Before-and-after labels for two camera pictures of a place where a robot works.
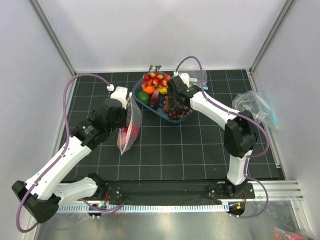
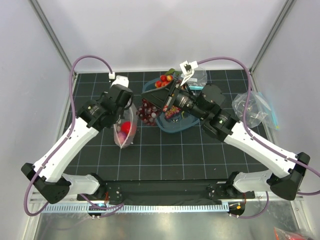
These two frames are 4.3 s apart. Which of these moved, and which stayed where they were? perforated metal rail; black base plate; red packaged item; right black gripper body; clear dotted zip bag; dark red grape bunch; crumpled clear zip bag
Moved: clear dotted zip bag; right black gripper body; dark red grape bunch
Stayed: crumpled clear zip bag; perforated metal rail; red packaged item; black base plate
